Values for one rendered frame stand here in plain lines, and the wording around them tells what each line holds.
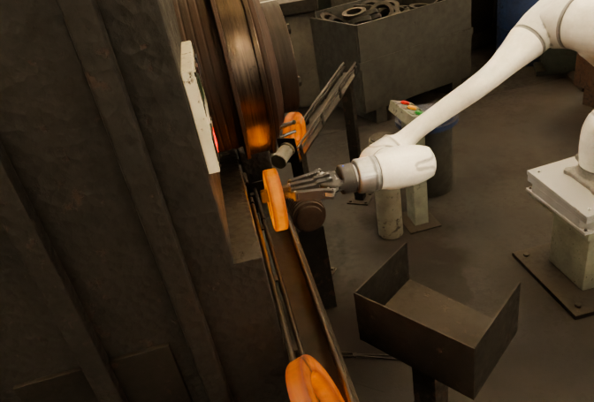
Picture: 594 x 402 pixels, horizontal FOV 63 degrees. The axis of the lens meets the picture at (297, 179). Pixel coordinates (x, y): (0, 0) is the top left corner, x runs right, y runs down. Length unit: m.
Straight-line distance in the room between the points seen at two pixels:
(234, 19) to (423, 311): 0.76
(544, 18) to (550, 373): 1.12
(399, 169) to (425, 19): 2.60
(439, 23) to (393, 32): 0.41
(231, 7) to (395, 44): 2.58
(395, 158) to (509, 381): 0.93
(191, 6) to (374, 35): 2.43
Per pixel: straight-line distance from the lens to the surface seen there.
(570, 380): 1.88
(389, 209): 2.29
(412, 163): 1.21
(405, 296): 1.19
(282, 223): 1.14
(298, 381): 0.82
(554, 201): 1.96
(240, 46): 1.05
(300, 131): 1.89
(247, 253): 0.95
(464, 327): 1.15
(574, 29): 1.35
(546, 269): 2.23
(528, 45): 1.38
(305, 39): 3.96
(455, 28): 3.93
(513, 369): 1.87
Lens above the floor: 1.42
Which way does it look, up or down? 28 degrees down
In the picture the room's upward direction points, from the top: 11 degrees counter-clockwise
